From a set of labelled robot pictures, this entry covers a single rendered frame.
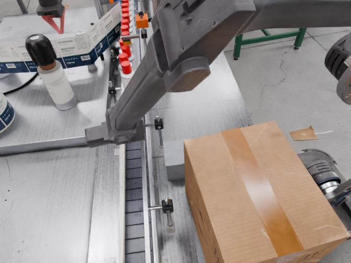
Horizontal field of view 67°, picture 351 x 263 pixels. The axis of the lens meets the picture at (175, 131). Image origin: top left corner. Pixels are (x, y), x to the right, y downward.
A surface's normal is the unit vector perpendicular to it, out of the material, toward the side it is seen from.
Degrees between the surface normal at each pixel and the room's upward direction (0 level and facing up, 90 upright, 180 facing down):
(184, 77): 119
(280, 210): 0
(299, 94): 0
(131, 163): 0
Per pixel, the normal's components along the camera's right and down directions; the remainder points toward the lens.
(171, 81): -0.89, 0.11
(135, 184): -0.05, -0.65
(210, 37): 0.21, 0.96
